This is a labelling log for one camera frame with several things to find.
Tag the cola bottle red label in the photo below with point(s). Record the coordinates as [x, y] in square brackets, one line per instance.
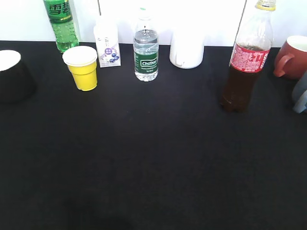
[252, 45]

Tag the transparent plastic cup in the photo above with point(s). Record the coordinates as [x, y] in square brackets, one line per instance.
[187, 48]

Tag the green sprite bottle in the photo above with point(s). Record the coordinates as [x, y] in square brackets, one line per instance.
[61, 19]

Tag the clear water bottle green label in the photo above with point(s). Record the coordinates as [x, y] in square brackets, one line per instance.
[146, 47]

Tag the small blueberry milk carton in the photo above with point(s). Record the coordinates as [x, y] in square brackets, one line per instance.
[107, 45]

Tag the black bowl white interior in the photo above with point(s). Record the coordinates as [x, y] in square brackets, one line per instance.
[16, 82]

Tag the grey blue mug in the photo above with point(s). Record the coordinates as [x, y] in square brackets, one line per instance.
[299, 95]

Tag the red ceramic mug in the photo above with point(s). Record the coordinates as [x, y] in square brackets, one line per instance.
[291, 60]

